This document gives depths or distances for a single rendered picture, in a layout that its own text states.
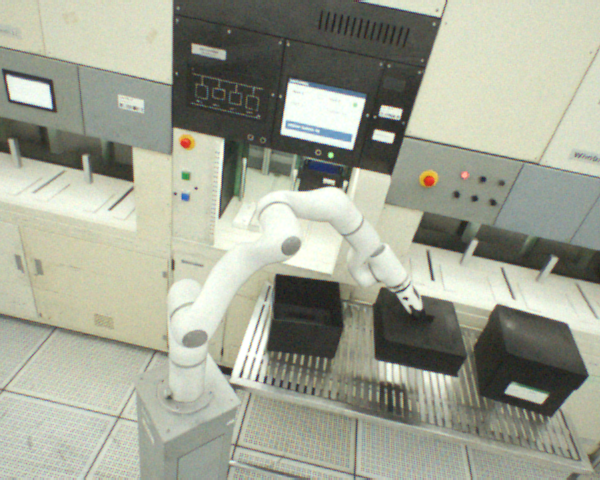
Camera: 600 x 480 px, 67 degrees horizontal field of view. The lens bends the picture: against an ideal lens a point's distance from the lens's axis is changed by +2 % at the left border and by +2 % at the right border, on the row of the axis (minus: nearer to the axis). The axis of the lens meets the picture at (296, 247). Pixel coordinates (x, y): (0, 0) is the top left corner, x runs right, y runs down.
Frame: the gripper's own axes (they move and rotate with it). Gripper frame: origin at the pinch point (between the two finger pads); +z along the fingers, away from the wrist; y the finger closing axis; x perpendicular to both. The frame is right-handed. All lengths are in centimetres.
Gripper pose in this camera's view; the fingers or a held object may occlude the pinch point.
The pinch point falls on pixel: (421, 313)
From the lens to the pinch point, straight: 166.9
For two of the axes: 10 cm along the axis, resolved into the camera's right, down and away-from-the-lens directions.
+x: -8.1, 4.3, 4.0
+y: 1.1, -5.5, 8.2
